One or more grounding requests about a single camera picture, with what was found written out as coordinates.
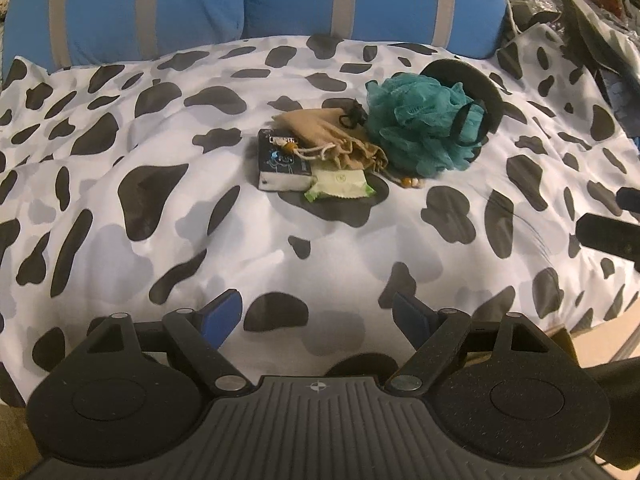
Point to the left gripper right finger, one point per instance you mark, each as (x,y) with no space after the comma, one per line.
(437,337)

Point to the blue striped cushion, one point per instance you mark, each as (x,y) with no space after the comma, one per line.
(469,28)
(56,34)

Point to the blue striped cushion left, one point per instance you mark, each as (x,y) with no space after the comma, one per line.
(56,34)

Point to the green wet wipe packet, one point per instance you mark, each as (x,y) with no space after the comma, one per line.
(330,182)

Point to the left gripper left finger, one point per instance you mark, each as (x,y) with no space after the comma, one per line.
(195,338)

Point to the pile of plastic bags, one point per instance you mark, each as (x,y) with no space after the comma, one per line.
(602,35)

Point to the brown cardboard box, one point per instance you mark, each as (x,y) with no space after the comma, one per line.
(610,341)

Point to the tan drawstring pouch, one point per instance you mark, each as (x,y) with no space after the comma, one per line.
(323,134)

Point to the teal mesh bath loofah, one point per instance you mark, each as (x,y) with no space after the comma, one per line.
(423,126)

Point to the black round pad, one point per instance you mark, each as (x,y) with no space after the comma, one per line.
(476,86)

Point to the blue striped cushion right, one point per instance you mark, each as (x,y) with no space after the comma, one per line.
(469,28)

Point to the black tissue pack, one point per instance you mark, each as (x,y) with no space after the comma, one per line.
(281,170)

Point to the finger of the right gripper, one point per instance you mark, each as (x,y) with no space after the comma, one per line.
(628,199)
(614,237)

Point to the cow print blanket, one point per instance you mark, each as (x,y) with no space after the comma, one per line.
(133,187)

